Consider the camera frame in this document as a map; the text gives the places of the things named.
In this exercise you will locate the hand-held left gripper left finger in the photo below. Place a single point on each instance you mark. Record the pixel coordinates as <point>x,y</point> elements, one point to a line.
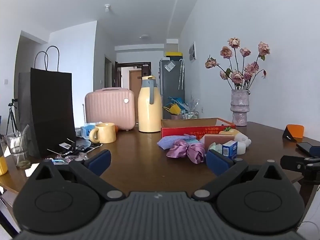
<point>100,161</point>

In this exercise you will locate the black tripod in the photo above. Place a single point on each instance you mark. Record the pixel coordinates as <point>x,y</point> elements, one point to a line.
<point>11,116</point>

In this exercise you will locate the orange and black stand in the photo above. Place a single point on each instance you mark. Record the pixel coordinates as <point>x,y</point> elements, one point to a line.
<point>295,131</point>

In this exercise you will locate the blue tissue pack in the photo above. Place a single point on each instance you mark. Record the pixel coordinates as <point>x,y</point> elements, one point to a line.
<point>228,150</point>

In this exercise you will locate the round ceiling lamp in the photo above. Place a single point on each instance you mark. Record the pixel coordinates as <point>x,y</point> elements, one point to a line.
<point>145,37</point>

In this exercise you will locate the yellow mug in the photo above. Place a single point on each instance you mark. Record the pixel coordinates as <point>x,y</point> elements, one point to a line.
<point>106,133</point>

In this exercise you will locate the white plush toy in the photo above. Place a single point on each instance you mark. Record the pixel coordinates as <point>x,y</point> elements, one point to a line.
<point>243,140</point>

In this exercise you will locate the yellow box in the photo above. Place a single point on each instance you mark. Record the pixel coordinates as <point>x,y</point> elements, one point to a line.
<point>173,54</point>

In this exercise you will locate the clear plastic packets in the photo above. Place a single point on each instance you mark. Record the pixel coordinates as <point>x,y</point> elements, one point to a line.
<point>65,158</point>

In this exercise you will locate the red cardboard box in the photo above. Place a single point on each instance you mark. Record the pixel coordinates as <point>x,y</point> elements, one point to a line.
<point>180,131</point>

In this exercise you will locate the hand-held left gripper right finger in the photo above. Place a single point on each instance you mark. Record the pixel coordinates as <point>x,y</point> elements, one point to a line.
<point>217,163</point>

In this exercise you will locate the wall picture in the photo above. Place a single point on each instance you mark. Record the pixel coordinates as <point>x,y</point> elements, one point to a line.
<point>192,51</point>

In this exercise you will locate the orange fruit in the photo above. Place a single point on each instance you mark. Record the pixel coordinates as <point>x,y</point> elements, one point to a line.
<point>116,128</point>

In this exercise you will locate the pink suitcase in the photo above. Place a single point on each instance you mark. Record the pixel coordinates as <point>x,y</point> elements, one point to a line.
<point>107,107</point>

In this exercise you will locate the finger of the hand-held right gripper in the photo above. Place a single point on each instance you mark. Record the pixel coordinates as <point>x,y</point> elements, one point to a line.
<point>291,162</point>
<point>305,148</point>

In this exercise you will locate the dried pink rose bouquet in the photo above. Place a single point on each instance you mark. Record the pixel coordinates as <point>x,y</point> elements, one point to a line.
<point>236,76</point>

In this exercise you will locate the white hanging umbrella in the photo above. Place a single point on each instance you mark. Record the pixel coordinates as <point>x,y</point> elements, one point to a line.
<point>181,75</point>

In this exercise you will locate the dark door frame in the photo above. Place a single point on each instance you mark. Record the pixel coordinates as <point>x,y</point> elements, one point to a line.
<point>118,75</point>

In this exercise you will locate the white ceiling fitting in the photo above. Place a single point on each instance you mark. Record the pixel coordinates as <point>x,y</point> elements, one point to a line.
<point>107,7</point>

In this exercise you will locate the yellow cup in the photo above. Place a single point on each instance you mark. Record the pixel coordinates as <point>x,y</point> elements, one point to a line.
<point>3,166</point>

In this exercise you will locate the clear plastic wrapping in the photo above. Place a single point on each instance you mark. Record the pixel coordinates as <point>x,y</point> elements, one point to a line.
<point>191,107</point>

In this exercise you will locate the yellow thermos jug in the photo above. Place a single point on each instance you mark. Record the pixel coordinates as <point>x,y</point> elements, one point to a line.
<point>150,115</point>

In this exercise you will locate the brown wooden door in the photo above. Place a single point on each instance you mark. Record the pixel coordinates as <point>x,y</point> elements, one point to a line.
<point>135,85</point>

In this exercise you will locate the purple satin cloth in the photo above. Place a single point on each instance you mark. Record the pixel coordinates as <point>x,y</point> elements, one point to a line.
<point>180,150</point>

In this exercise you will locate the purple ribbed vase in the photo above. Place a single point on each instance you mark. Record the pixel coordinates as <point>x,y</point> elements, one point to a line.
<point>240,107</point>

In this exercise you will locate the paper note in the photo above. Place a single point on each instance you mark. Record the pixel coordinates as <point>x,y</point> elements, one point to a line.
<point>170,66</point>

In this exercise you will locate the black paper bag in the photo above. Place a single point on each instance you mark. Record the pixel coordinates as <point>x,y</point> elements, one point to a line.
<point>52,110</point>

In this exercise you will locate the grey fridge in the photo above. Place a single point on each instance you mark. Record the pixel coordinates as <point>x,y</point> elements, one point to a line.
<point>171,90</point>

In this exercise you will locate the glass cup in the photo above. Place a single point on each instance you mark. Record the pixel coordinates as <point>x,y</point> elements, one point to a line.
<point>18,152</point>

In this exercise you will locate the yellow plush toy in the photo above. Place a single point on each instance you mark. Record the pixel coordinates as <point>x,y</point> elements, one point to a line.
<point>232,132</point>

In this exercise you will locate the black wrappers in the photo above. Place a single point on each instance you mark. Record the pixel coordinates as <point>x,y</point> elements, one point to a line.
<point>75,147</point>

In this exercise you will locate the light blue plush toy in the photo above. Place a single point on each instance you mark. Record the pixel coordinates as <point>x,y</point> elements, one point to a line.
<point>193,141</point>

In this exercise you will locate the light blue packet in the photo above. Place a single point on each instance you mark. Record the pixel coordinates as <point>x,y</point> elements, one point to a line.
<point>86,131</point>

